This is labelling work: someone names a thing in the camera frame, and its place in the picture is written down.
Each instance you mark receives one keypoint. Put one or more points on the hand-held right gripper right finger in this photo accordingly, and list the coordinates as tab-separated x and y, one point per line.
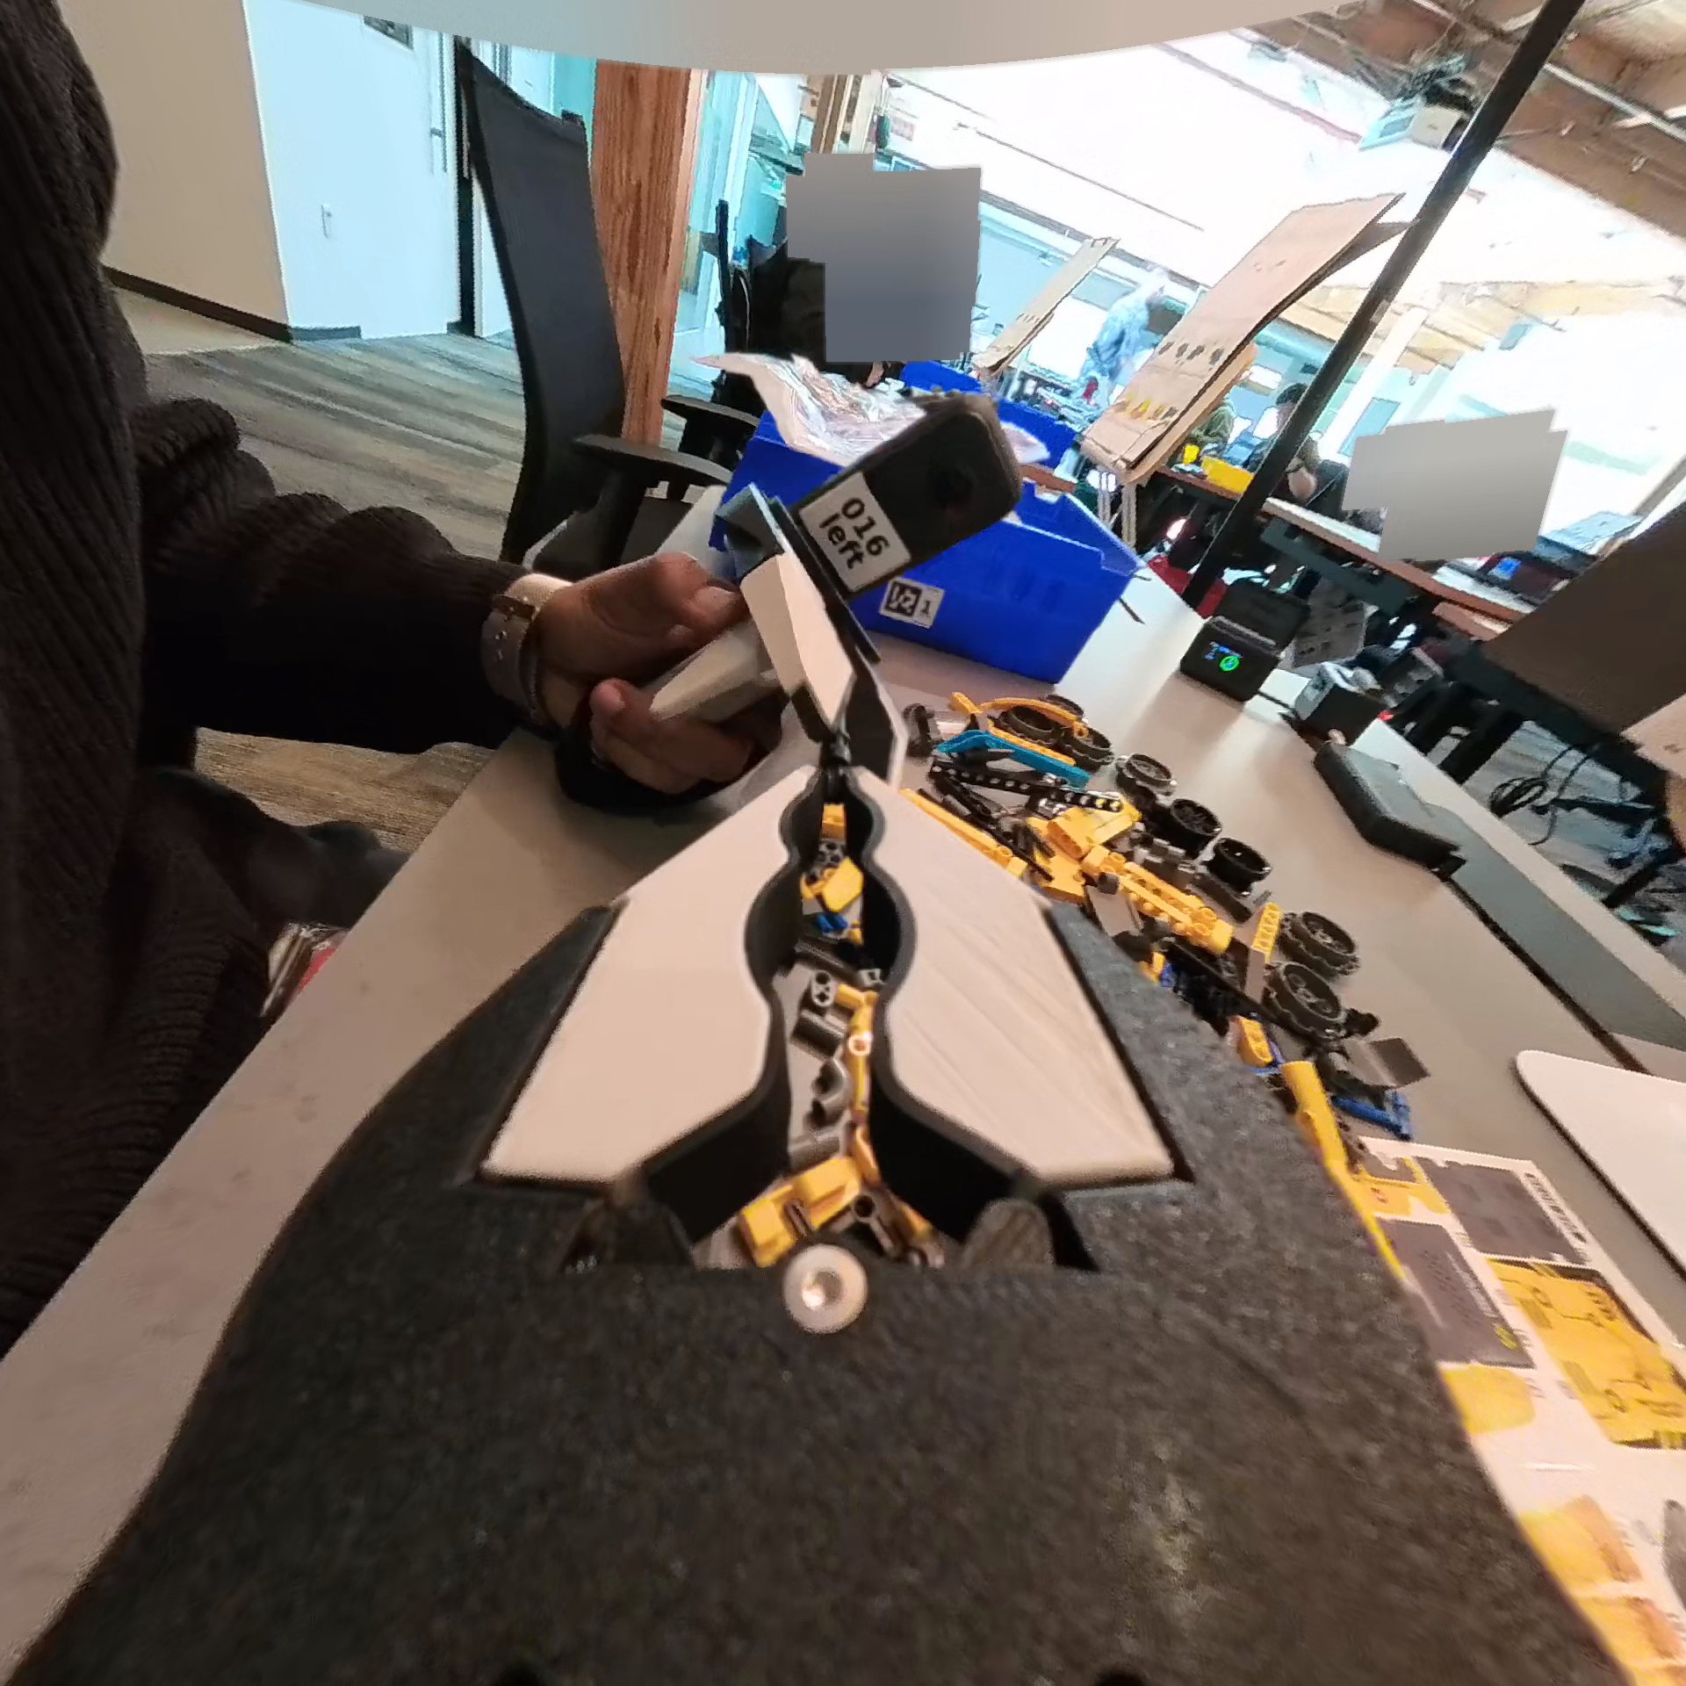
1015	1040

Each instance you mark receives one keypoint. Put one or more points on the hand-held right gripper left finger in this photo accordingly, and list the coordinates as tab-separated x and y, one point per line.
632	1040

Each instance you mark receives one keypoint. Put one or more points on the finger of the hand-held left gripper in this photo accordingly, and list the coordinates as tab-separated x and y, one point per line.
871	726
804	644

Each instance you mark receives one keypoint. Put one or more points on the person's left forearm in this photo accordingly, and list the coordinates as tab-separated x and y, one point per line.
330	607

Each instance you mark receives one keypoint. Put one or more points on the person's left hand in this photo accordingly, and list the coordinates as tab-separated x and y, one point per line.
618	627

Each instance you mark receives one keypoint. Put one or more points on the plain blue storage bin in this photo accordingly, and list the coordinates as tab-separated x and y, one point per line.
1040	429

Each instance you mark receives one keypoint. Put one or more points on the blue storage bin with tag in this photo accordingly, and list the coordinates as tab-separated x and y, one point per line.
1015	581

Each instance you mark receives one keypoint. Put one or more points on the clear plastic bags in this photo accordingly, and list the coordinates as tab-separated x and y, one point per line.
818	396

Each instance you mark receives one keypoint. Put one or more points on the pile of toy building parts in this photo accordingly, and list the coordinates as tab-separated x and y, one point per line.
1121	869

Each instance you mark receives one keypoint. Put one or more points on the small cardboard sign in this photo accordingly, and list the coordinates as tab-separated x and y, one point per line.
1048	304

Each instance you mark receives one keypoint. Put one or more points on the wristwatch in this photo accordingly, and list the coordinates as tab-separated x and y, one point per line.
521	644

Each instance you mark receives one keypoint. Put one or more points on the red patterned packet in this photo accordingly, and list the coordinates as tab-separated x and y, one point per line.
304	963

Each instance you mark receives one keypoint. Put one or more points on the large cardboard sign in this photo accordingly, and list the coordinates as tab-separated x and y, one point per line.
1250	330

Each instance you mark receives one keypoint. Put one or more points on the black power bank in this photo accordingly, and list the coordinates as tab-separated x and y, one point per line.
1239	644

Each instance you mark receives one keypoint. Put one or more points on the black office chair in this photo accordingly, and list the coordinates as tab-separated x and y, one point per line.
552	304

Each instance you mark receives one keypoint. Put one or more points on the black power adapter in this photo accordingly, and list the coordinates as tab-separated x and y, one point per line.
1384	804

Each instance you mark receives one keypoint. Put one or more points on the background wooden desk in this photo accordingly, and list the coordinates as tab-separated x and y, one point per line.
1384	552

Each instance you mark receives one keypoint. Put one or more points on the small black box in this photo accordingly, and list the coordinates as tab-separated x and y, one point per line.
1337	705

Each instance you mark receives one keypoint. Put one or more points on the black pole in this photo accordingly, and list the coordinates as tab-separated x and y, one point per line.
1370	304

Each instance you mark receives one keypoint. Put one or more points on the printed instruction leaflet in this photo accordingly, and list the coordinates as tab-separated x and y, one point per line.
1554	1318

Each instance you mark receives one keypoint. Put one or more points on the white tablet stand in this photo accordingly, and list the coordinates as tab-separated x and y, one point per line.
1620	1146

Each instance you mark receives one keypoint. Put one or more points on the person's black sweater torso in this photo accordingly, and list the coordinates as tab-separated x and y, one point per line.
92	659

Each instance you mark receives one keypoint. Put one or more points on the wooden post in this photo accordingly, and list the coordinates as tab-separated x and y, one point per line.
645	237

